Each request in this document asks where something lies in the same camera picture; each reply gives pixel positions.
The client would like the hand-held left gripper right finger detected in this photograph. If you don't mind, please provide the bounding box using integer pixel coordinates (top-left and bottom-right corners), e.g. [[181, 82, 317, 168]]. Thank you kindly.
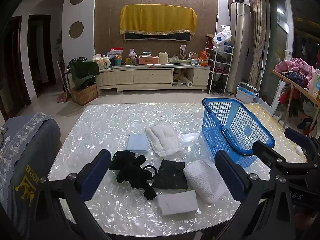
[[214, 150, 300, 240]]

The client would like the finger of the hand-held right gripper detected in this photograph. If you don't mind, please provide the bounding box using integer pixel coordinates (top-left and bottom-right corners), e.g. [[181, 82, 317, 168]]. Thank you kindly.
[[252, 141, 317, 175], [284, 127, 320, 156]]

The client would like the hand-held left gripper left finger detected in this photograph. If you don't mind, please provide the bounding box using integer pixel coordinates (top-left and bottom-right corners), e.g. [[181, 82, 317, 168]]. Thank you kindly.
[[25, 149, 118, 240]]

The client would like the white bubble-textured towel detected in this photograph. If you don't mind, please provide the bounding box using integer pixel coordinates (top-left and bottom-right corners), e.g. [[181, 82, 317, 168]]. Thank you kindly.
[[182, 159, 235, 205]]

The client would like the dark speckled sponge block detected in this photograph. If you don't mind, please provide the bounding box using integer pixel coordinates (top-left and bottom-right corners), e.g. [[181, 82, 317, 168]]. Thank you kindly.
[[152, 159, 188, 190]]

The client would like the blue plastic lattice basket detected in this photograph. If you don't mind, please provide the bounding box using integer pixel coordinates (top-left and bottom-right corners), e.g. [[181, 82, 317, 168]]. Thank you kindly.
[[202, 97, 275, 168]]

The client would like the light blue folded cloth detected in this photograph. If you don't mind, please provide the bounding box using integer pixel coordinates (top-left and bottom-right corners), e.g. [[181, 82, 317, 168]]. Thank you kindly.
[[126, 133, 150, 153]]

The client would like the white packet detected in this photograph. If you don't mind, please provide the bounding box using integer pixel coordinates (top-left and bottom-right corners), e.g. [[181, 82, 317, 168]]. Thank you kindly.
[[306, 69, 320, 99]]

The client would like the wooden side table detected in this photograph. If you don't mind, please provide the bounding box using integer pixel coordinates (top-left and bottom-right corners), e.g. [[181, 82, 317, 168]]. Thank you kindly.
[[269, 69, 320, 130]]

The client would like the blue and white bucket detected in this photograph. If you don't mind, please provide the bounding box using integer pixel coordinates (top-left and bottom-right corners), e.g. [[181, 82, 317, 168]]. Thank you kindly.
[[235, 82, 258, 102]]

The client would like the pile of clothes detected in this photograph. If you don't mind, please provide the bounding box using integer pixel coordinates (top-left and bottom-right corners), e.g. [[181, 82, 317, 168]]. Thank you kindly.
[[274, 57, 317, 88]]

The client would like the chair with grey embroidered cover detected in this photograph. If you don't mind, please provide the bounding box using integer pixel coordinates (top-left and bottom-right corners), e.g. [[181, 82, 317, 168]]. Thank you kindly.
[[0, 112, 62, 240]]

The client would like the white quilted folded cloth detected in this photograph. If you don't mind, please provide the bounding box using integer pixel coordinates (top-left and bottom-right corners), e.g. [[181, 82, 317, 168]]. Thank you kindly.
[[145, 124, 182, 157]]

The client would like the glass sliding door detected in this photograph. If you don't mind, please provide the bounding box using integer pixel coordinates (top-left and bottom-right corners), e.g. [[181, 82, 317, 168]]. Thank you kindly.
[[259, 0, 295, 108]]

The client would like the cardboard box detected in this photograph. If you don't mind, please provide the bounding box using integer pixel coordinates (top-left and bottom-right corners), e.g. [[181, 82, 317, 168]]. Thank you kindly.
[[70, 84, 99, 106]]

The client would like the broom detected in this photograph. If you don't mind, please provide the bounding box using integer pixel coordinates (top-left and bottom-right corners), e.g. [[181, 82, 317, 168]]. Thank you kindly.
[[57, 61, 71, 103]]

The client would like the dark green bag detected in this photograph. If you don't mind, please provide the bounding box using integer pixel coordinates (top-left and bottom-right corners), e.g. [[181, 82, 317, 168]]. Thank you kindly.
[[69, 59, 100, 90]]

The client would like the white paper roll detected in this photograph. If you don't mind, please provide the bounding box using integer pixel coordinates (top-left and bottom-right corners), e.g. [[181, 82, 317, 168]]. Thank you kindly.
[[172, 78, 193, 88]]

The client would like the standing air conditioner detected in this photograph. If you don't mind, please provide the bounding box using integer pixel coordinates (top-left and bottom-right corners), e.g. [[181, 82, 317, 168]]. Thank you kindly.
[[226, 2, 252, 94]]

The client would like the patterned beige curtain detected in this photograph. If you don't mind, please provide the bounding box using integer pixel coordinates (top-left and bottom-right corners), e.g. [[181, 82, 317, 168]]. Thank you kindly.
[[246, 0, 268, 90]]

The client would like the cream television cabinet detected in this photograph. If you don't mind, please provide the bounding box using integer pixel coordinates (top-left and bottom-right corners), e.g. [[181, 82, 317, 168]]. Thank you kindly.
[[96, 64, 210, 95]]

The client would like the tissue pack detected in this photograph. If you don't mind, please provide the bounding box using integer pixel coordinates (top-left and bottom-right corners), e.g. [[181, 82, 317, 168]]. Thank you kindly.
[[92, 55, 111, 70]]

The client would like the orange bag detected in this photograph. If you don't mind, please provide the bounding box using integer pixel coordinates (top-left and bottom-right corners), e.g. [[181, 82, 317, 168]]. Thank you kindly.
[[199, 50, 210, 67]]

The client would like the white plastic bag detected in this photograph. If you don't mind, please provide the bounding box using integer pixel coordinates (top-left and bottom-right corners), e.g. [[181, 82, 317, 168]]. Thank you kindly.
[[212, 25, 232, 47]]

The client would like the red and white box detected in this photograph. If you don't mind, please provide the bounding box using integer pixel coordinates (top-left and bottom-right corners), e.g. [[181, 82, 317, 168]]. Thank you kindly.
[[110, 47, 124, 60]]

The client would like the pink storage box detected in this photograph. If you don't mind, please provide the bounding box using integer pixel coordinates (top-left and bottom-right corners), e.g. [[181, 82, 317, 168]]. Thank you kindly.
[[139, 56, 160, 65]]

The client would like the white plastic jug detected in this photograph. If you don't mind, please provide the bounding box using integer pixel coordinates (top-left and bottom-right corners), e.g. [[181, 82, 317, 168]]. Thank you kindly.
[[159, 52, 171, 65]]

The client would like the dark wooden door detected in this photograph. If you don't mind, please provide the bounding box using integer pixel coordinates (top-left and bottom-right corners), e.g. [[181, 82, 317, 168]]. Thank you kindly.
[[0, 16, 32, 121]]

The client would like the yellow cloth television cover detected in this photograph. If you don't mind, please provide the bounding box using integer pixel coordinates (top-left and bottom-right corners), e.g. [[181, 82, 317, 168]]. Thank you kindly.
[[119, 4, 198, 36]]

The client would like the black tape ring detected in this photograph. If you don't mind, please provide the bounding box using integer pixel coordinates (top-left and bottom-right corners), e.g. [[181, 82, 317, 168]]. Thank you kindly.
[[142, 164, 158, 182]]

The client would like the white wire shelf rack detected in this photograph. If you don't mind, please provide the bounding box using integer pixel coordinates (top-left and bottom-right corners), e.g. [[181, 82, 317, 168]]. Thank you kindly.
[[205, 34, 234, 95]]

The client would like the wall-mounted black television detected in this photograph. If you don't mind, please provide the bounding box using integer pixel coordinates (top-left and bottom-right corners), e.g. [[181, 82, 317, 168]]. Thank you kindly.
[[124, 31, 192, 42]]

